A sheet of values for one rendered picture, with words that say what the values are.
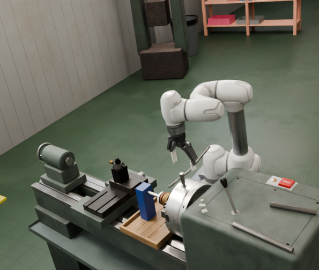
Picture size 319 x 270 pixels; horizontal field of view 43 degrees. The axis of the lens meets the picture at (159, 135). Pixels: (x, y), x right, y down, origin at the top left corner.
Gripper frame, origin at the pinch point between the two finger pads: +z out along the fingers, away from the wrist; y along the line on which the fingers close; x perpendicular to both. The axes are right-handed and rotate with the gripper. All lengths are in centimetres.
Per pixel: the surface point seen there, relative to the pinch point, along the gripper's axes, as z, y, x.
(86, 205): 37, 65, 32
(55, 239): 79, 105, 48
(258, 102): 173, 188, -315
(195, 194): 13.8, -8.2, 3.8
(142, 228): 46, 28, 19
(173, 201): 15.7, -0.7, 13.0
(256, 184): 12.3, -30.8, -17.2
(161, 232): 47, 16, 15
